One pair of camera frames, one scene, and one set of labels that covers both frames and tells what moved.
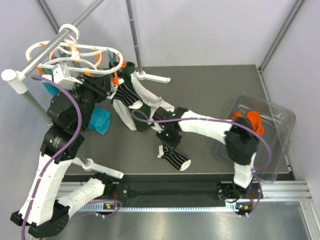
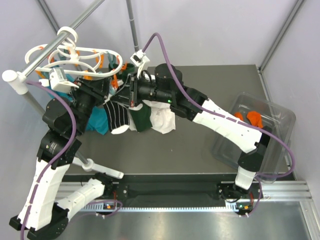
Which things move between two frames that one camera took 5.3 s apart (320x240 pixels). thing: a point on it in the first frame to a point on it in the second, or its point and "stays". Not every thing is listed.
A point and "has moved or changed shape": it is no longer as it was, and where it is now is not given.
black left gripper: [100, 85] stays
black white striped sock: [123, 94] has moved or changed shape
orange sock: [236, 114] stays
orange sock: [255, 118] stays
